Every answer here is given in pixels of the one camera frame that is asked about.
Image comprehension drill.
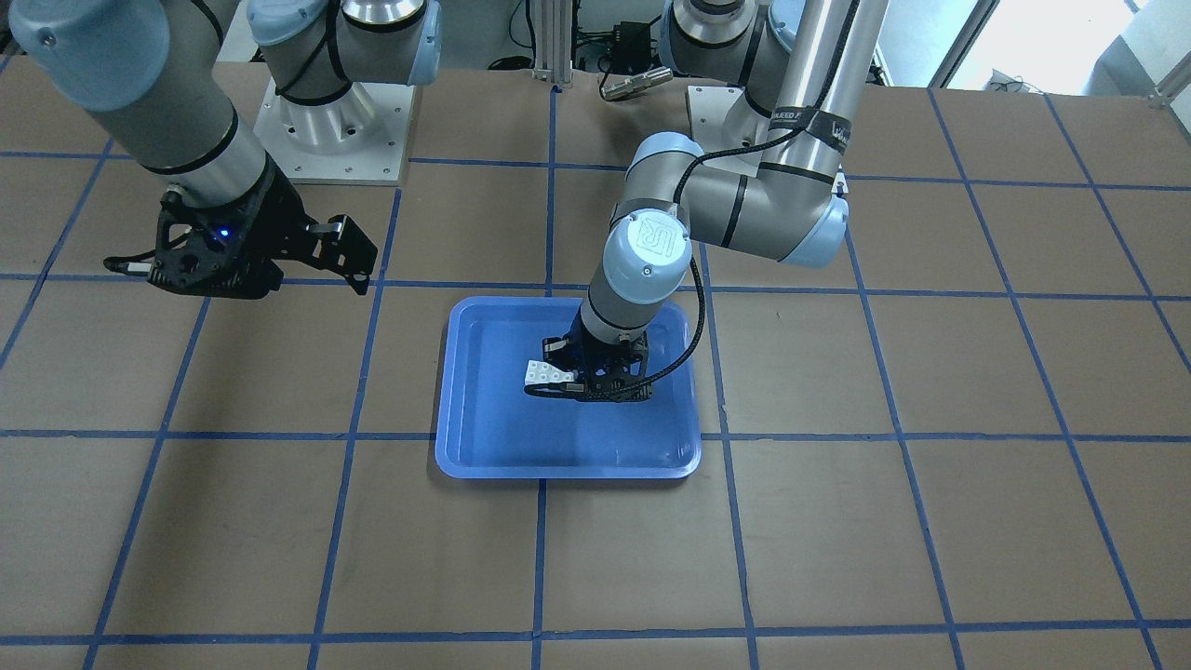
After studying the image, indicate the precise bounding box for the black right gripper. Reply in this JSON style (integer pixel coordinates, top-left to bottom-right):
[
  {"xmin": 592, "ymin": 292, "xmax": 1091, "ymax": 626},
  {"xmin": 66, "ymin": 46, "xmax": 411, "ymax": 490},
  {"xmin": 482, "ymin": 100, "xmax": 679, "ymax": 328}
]
[{"xmin": 102, "ymin": 158, "xmax": 378, "ymax": 300}]

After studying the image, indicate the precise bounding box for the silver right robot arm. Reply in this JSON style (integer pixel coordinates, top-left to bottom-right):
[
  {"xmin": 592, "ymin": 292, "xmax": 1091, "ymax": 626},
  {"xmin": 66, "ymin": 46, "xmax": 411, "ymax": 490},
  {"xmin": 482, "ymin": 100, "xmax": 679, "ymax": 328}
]
[{"xmin": 8, "ymin": 1, "xmax": 442, "ymax": 300}]

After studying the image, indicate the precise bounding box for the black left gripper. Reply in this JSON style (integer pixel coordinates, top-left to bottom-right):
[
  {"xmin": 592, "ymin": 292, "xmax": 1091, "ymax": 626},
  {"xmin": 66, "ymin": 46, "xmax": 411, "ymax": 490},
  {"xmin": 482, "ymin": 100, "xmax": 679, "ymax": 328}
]
[{"xmin": 523, "ymin": 317, "xmax": 651, "ymax": 403}]

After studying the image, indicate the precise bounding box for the aluminium frame post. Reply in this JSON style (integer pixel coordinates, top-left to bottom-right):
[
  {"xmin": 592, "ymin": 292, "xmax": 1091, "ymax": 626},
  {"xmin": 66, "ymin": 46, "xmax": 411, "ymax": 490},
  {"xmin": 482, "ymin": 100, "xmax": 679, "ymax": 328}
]
[{"xmin": 525, "ymin": 1, "xmax": 576, "ymax": 89}]

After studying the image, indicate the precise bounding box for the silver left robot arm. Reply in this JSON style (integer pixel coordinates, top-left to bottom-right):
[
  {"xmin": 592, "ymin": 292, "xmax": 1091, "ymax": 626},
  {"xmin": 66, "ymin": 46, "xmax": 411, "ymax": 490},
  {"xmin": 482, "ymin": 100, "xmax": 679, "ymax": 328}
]
[{"xmin": 524, "ymin": 1, "xmax": 888, "ymax": 402}]

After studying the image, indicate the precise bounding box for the white block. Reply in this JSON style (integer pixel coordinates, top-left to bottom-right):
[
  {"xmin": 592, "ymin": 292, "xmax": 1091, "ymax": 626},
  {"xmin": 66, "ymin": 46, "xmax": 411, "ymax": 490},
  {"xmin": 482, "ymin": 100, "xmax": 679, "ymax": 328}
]
[
  {"xmin": 524, "ymin": 361, "xmax": 562, "ymax": 386},
  {"xmin": 542, "ymin": 368, "xmax": 576, "ymax": 384}
]

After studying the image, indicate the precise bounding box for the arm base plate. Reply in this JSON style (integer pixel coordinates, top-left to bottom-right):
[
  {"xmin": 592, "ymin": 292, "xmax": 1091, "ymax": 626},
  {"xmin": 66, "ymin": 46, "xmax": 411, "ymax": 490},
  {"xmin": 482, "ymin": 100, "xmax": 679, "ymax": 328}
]
[
  {"xmin": 686, "ymin": 84, "xmax": 848, "ymax": 198},
  {"xmin": 254, "ymin": 80, "xmax": 418, "ymax": 187}
]

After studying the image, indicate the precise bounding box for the blue plastic tray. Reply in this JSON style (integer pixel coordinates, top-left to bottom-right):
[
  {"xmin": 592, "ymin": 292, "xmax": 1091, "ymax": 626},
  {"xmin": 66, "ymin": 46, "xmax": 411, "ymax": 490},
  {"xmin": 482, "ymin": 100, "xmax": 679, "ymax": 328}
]
[{"xmin": 435, "ymin": 296, "xmax": 703, "ymax": 480}]

